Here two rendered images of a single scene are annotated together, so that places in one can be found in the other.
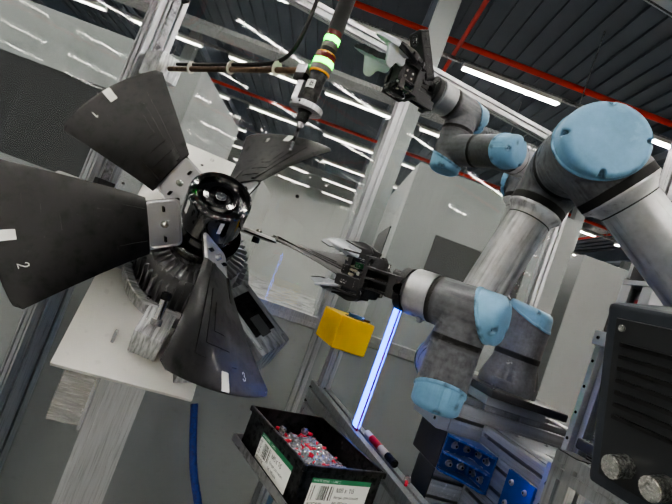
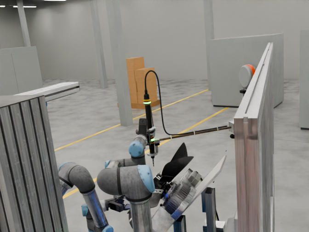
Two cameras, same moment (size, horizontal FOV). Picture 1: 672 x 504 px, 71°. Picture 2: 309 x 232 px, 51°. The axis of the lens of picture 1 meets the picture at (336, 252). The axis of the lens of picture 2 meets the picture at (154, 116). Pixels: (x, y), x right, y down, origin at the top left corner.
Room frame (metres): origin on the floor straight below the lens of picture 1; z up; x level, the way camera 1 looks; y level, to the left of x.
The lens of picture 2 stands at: (2.24, -1.40, 2.20)
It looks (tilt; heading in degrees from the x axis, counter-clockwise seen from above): 14 degrees down; 129
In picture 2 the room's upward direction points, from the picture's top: 6 degrees counter-clockwise
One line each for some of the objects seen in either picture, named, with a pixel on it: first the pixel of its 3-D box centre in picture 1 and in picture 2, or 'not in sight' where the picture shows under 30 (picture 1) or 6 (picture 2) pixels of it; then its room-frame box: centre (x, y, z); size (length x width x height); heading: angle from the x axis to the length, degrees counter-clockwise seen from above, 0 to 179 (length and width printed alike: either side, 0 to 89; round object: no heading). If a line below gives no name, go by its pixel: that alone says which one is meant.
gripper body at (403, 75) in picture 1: (414, 83); (143, 138); (1.05, -0.03, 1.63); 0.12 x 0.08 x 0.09; 117
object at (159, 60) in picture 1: (159, 68); (237, 126); (1.34, 0.65, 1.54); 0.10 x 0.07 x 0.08; 52
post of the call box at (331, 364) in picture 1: (330, 366); not in sight; (1.34, -0.10, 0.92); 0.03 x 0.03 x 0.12; 17
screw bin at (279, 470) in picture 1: (308, 456); not in sight; (0.85, -0.08, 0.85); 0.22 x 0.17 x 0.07; 32
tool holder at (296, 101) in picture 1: (309, 89); (153, 147); (0.96, 0.17, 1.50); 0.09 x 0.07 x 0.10; 52
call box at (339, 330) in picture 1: (343, 332); not in sight; (1.34, -0.10, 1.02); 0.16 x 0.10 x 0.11; 17
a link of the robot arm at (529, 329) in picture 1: (523, 328); not in sight; (1.26, -0.54, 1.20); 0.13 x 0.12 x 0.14; 39
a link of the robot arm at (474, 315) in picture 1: (467, 312); (90, 209); (0.70, -0.21, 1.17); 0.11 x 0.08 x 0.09; 54
